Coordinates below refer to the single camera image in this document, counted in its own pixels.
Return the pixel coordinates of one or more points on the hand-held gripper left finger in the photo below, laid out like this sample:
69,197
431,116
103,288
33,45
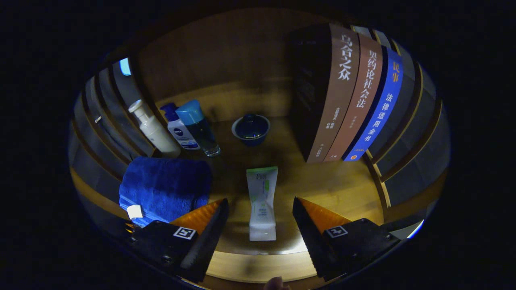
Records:
207,241

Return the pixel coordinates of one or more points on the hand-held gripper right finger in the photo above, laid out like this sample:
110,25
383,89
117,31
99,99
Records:
312,241

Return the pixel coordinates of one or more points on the white and green tube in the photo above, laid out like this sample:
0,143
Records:
262,201

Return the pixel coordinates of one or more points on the wooden countertop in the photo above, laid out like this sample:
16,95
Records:
330,185

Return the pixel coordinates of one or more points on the wooden cabinet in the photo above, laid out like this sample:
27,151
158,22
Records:
225,52

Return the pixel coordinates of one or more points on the blue folded towel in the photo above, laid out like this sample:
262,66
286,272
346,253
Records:
165,185

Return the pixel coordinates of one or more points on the teal clear bottle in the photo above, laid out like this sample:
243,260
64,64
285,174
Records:
201,133

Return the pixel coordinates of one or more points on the white bottle with blue cap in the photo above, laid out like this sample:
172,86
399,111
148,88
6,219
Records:
181,133

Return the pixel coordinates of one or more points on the white pump bottle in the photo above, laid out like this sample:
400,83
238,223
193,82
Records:
155,133

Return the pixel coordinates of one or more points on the dark blue lidded teacup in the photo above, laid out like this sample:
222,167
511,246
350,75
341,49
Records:
250,129

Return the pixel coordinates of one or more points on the dark brown book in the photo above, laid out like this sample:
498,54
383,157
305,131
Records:
334,100

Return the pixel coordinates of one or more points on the reddish brown book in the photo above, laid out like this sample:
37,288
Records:
363,100

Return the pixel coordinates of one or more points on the blue book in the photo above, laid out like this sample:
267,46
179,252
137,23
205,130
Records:
383,104

